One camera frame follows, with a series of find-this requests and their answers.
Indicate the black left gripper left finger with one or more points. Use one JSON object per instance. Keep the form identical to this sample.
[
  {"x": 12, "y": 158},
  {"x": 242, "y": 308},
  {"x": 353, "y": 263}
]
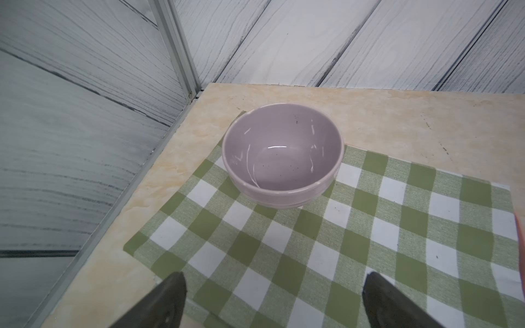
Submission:
[{"x": 162, "y": 307}]

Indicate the left aluminium frame post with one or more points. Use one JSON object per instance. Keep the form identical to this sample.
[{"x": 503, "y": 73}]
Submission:
[{"x": 171, "y": 29}]

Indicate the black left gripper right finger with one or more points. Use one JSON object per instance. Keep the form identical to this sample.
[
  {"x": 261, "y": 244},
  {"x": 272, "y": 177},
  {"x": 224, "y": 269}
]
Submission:
[{"x": 387, "y": 306}]

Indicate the pink mat under cloth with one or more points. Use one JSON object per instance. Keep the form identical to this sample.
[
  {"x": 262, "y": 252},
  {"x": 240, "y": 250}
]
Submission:
[{"x": 521, "y": 251}]

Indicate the green white checkered cloth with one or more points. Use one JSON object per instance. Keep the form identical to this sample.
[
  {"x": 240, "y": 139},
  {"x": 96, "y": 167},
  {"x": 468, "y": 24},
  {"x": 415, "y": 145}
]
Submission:
[{"x": 449, "y": 242}]

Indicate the lilac ceramic bowl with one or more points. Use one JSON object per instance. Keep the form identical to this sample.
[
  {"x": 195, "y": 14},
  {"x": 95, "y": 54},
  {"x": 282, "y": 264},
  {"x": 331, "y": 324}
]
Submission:
[{"x": 282, "y": 155}]

